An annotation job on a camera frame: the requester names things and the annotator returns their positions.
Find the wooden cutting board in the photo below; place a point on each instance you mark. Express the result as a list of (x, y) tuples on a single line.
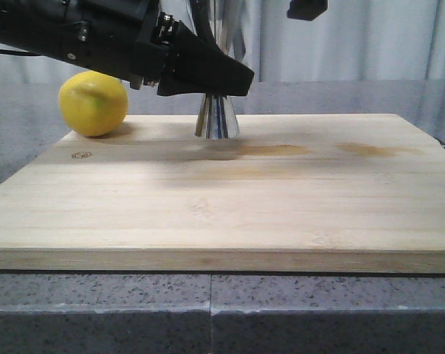
[(336, 192)]

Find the steel double jigger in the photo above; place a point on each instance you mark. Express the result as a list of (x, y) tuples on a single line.
[(216, 22)]

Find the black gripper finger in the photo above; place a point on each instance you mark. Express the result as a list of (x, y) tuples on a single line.
[(194, 66), (306, 10)]

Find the yellow lemon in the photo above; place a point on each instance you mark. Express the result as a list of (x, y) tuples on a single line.
[(93, 104)]

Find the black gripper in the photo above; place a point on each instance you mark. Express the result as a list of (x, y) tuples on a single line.
[(123, 39)]

